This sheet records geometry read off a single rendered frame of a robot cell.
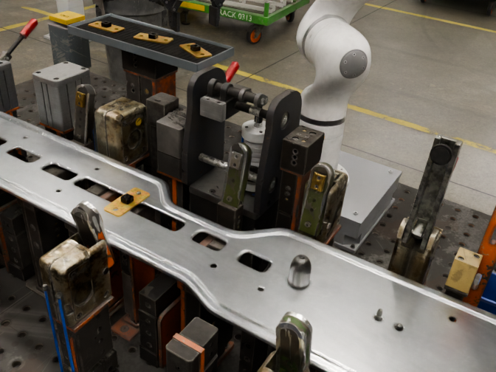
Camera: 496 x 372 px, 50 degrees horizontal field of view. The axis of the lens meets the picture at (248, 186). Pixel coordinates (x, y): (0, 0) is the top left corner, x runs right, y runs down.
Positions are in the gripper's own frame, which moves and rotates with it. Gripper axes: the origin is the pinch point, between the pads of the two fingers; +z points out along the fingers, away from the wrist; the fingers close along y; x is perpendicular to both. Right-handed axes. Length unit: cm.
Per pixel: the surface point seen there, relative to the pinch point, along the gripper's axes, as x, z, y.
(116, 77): -249, 116, -74
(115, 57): -247, 100, -74
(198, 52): 1.8, 5.7, 0.1
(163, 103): 8.6, 12.3, 11.7
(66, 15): -34.8, 5.9, 16.3
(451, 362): 76, 22, 4
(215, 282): 49, 22, 23
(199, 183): 19.8, 25.5, 9.5
